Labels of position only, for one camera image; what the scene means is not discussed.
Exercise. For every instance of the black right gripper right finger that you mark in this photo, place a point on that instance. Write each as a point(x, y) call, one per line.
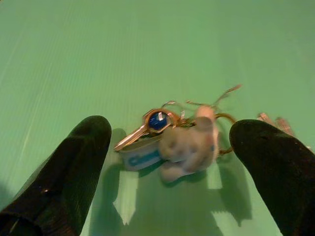
point(278, 172)

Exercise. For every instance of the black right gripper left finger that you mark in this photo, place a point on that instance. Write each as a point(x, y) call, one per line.
point(61, 177)

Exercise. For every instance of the key bunch with white plush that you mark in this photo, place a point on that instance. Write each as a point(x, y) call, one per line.
point(187, 150)

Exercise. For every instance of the silver key bunch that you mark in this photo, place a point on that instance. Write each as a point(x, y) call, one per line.
point(283, 123)

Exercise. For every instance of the green table sheet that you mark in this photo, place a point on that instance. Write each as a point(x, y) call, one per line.
point(147, 49)

